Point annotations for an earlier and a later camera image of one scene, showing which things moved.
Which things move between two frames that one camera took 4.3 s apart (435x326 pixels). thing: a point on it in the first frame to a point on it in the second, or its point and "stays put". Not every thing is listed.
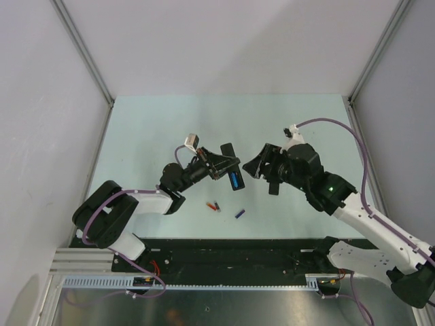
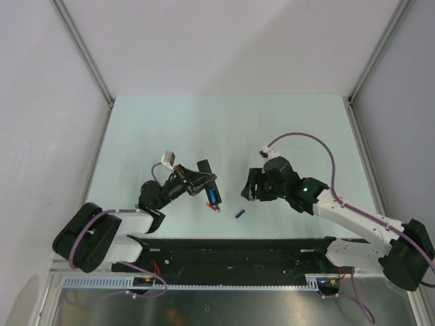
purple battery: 240,214 stays put
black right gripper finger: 254,163 to 247,191
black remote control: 227,149 to 204,166
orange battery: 211,206 stays put
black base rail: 233,258 stays put
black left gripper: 207,157 to 190,187
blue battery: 234,179 to 213,196
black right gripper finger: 253,166 to 251,194
